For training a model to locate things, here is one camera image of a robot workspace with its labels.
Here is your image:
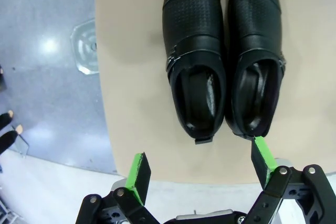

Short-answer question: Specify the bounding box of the black leg with tan tip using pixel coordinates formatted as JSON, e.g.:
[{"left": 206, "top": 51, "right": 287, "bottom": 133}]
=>
[
  {"left": 0, "top": 110, "right": 14, "bottom": 128},
  {"left": 0, "top": 125, "right": 25, "bottom": 154}
]

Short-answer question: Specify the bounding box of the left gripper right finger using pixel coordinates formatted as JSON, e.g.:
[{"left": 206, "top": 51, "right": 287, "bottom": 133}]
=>
[{"left": 245, "top": 135, "right": 336, "bottom": 224}]

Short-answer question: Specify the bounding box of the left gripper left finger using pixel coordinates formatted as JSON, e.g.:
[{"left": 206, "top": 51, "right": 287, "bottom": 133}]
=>
[{"left": 76, "top": 152, "right": 158, "bottom": 224}]

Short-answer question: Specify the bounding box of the black leather buckle shoe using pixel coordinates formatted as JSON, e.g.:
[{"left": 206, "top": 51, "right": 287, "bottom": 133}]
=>
[
  {"left": 162, "top": 0, "right": 228, "bottom": 145},
  {"left": 226, "top": 0, "right": 287, "bottom": 140}
]

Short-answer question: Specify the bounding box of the white base platform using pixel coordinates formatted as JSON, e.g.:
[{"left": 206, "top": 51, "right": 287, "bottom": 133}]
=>
[{"left": 0, "top": 149, "right": 336, "bottom": 224}]

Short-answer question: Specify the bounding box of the metal floor plate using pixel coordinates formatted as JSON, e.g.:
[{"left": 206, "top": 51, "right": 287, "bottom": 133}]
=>
[{"left": 70, "top": 18, "right": 100, "bottom": 75}]

